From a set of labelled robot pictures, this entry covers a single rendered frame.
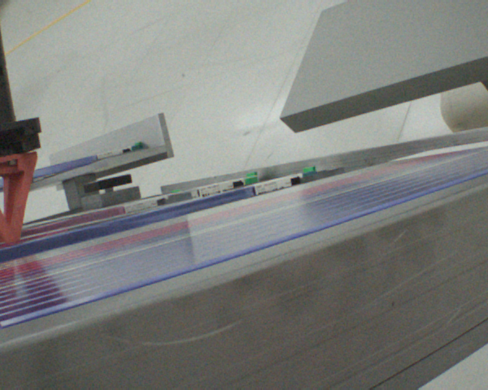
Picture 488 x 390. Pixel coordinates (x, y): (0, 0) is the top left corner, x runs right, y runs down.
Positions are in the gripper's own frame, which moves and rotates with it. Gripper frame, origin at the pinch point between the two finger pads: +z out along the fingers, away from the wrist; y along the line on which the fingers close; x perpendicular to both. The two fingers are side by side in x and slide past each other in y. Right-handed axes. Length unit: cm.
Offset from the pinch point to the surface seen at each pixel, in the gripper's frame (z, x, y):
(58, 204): 4, 131, -244
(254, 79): -25, 160, -139
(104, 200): -0.2, 22.2, -19.4
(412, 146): 0.1, 30.6, 20.9
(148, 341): 1, -18, 49
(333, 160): 0.2, 30.6, 10.7
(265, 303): 1, -14, 49
